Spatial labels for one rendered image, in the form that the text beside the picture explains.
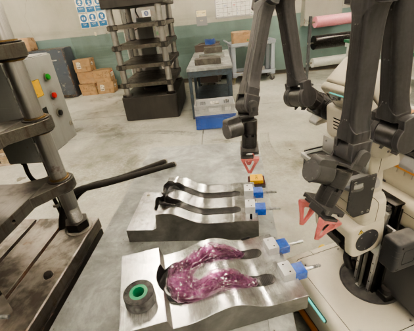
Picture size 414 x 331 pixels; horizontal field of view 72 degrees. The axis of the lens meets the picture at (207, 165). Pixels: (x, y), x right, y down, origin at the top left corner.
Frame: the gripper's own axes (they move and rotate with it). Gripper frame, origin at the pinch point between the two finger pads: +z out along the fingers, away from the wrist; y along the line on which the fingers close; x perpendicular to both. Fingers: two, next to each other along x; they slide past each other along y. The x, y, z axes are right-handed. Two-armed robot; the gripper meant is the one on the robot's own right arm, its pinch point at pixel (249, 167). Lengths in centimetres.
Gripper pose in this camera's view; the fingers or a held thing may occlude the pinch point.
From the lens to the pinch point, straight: 113.9
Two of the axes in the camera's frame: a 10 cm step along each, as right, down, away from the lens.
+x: 9.9, -0.2, -1.0
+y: -0.8, 4.8, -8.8
